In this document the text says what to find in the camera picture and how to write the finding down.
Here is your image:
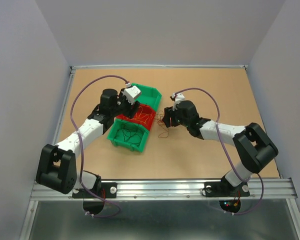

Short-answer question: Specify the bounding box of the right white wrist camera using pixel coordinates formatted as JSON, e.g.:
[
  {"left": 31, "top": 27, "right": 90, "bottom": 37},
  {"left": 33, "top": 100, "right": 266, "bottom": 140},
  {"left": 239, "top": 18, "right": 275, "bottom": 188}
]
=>
[{"left": 170, "top": 93, "right": 185, "bottom": 111}]

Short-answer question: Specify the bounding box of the thin yellow orange cable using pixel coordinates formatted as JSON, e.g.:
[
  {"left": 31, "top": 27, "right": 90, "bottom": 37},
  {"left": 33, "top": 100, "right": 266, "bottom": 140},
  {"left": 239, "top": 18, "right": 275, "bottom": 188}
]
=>
[{"left": 122, "top": 107, "right": 156, "bottom": 126}]

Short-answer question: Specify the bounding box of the aluminium front mounting rail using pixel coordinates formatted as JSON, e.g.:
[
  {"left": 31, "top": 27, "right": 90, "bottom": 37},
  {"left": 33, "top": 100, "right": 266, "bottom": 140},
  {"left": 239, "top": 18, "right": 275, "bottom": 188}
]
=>
[{"left": 30, "top": 178, "right": 298, "bottom": 202}]

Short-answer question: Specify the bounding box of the far green plastic bin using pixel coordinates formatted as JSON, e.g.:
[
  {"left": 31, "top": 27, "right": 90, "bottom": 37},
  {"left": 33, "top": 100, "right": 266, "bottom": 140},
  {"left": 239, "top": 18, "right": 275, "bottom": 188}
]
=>
[{"left": 132, "top": 83, "right": 162, "bottom": 112}]

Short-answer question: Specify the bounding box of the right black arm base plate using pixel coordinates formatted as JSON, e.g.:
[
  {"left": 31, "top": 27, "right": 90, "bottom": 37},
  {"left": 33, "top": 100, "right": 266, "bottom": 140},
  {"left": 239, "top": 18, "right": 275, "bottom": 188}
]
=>
[{"left": 201, "top": 181, "right": 250, "bottom": 198}]

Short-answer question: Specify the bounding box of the tangled red yellow cable bundle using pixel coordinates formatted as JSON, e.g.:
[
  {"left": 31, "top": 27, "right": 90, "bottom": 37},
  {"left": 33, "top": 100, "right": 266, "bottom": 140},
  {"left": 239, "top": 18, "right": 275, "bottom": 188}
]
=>
[{"left": 153, "top": 112, "right": 172, "bottom": 140}]

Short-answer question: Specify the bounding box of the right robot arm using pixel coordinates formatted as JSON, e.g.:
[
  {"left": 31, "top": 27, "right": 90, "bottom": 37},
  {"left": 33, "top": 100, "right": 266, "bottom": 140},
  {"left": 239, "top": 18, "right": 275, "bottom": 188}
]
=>
[{"left": 162, "top": 100, "right": 279, "bottom": 195}]

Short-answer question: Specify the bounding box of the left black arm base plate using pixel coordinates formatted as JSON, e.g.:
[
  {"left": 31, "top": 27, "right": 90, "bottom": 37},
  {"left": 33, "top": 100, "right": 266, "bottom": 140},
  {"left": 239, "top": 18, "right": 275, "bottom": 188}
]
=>
[{"left": 72, "top": 181, "right": 118, "bottom": 199}]

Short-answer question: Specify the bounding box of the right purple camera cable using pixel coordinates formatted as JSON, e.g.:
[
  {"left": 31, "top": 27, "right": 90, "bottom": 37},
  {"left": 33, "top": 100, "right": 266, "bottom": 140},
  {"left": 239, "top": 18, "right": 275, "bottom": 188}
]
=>
[{"left": 173, "top": 87, "right": 264, "bottom": 216}]

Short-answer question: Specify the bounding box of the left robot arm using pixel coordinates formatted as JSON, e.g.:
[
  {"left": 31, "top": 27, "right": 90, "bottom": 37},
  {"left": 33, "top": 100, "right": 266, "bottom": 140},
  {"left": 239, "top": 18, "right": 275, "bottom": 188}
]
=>
[{"left": 35, "top": 86, "right": 142, "bottom": 197}]

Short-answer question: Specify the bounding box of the near green plastic bin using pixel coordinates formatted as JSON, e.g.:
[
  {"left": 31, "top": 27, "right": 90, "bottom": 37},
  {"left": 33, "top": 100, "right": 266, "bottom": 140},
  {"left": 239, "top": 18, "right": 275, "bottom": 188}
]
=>
[{"left": 107, "top": 119, "right": 149, "bottom": 153}]

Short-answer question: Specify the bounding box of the green plastic bin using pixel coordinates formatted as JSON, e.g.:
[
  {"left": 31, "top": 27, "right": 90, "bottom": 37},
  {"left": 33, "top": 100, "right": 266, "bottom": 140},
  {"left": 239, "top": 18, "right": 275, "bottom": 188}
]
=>
[
  {"left": 132, "top": 83, "right": 162, "bottom": 112},
  {"left": 107, "top": 119, "right": 149, "bottom": 153}
]

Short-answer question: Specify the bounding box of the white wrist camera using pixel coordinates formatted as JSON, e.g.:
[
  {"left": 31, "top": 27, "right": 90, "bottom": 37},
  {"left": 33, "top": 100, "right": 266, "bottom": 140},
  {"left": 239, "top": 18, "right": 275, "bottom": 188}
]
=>
[
  {"left": 122, "top": 82, "right": 142, "bottom": 105},
  {"left": 170, "top": 93, "right": 185, "bottom": 111}
]

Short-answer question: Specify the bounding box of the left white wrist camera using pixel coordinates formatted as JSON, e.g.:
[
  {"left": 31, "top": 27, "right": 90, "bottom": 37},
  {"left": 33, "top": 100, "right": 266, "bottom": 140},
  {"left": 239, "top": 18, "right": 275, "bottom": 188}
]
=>
[{"left": 122, "top": 82, "right": 142, "bottom": 105}]

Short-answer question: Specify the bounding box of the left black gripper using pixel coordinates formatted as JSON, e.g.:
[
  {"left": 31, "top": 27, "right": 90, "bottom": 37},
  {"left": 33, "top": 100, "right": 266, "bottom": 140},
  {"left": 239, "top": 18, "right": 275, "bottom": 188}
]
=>
[{"left": 111, "top": 88, "right": 140, "bottom": 120}]

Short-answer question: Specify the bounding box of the thin dark brown cable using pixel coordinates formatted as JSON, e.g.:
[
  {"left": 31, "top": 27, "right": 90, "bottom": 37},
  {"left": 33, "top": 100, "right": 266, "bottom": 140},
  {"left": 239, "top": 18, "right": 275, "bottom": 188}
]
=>
[{"left": 113, "top": 121, "right": 143, "bottom": 146}]

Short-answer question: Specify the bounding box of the red plastic bin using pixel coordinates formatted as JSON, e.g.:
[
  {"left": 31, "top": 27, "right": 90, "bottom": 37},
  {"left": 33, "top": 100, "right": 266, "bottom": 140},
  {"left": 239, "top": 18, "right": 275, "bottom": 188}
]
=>
[{"left": 116, "top": 104, "right": 156, "bottom": 131}]

